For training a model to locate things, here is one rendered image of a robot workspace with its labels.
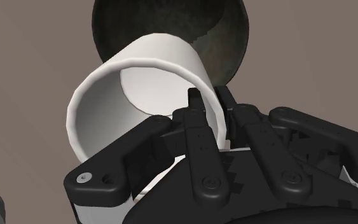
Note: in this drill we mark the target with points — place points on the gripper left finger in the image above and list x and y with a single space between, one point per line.
208 173

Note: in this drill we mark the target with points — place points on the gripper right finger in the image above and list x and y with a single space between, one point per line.
274 155

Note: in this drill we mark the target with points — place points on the white cup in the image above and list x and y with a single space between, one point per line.
166 49

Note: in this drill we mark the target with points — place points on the dark round bowl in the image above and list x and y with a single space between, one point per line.
166 17

